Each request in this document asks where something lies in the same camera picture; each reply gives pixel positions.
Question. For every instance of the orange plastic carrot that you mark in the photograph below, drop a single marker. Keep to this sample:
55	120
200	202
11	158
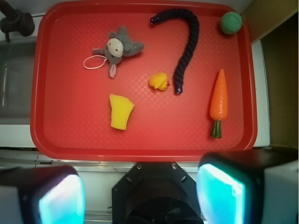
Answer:
219	104

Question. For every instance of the yellow sponge piece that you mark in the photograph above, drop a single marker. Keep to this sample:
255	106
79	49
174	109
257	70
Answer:
121	108

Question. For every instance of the metal sink basin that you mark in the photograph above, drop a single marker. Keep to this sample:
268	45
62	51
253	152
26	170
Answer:
16	76

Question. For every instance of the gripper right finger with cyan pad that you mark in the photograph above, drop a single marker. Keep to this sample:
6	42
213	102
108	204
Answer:
257	186

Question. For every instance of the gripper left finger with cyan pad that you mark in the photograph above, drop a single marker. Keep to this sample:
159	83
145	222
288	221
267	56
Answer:
45	195

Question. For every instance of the yellow rubber duck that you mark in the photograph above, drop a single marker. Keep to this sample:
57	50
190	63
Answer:
159	81

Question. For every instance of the red plastic tray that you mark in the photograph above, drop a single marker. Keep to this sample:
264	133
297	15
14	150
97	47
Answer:
70	110

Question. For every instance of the grey plush donkey toy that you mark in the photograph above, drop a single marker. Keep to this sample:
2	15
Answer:
119	45

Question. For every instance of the green textured ball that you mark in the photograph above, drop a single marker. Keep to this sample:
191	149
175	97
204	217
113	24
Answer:
230	23

